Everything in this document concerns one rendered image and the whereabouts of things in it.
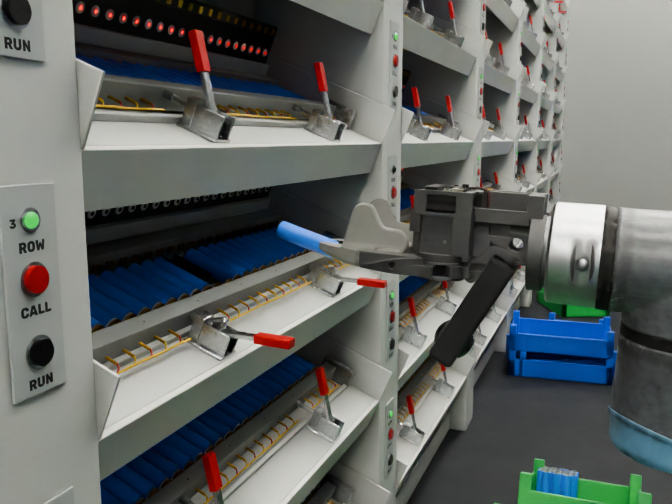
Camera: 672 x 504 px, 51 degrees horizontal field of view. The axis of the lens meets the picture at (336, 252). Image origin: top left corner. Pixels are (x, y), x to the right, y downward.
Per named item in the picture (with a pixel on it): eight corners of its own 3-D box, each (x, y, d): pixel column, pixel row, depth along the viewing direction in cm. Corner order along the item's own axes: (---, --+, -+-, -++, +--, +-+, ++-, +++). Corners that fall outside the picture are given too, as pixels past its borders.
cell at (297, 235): (286, 219, 72) (342, 241, 70) (282, 236, 73) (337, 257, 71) (279, 221, 71) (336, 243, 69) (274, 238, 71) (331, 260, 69)
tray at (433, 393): (459, 391, 173) (482, 344, 169) (385, 510, 118) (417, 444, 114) (387, 352, 179) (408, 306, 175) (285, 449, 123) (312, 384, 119)
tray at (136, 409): (369, 302, 103) (394, 245, 100) (81, 494, 47) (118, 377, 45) (257, 244, 109) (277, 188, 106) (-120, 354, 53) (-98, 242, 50)
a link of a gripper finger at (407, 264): (368, 243, 68) (457, 251, 66) (367, 261, 68) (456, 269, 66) (355, 251, 64) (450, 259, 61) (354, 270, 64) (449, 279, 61)
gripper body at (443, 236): (427, 183, 69) (553, 192, 65) (421, 268, 71) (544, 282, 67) (406, 188, 62) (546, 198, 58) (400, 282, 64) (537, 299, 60)
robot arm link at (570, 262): (595, 296, 66) (593, 321, 57) (542, 289, 67) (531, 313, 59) (606, 201, 64) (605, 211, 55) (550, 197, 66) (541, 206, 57)
